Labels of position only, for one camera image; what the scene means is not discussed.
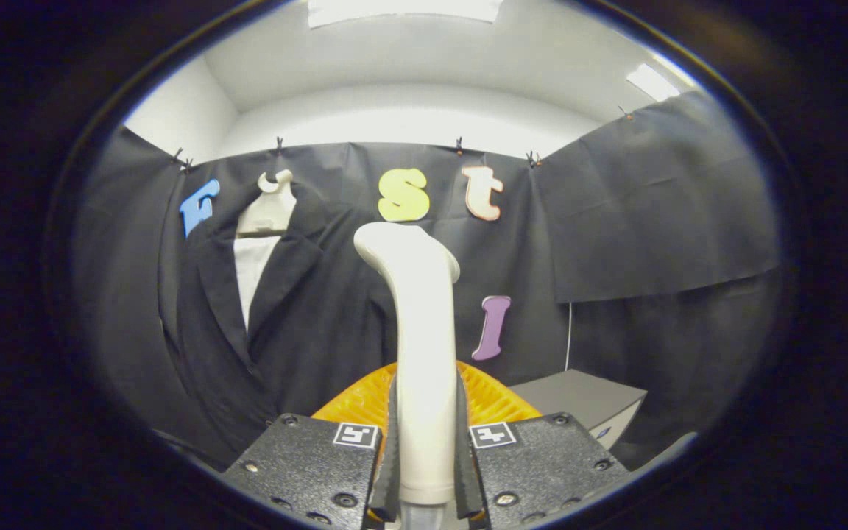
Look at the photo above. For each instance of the cream clothes hanger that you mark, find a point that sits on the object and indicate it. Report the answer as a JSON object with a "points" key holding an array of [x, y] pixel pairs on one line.
{"points": [[269, 213]]}

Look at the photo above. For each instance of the black suit jacket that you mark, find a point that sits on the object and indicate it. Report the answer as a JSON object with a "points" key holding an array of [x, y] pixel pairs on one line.
{"points": [[306, 331]]}

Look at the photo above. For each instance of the grey cabinet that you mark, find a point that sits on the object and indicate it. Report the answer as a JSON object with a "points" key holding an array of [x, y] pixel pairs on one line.
{"points": [[578, 394]]}

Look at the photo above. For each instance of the white garment steamer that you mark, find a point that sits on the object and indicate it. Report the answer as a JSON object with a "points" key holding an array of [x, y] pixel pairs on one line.
{"points": [[424, 331]]}

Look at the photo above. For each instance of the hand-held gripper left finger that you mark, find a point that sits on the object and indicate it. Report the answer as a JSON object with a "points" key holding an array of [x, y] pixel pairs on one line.
{"points": [[306, 464]]}

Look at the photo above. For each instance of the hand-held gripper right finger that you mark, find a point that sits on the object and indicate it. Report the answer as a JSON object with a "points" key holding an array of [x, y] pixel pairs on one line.
{"points": [[534, 464]]}

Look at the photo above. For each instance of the black backdrop cloth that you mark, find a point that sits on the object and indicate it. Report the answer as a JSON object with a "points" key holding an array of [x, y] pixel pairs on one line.
{"points": [[652, 206]]}

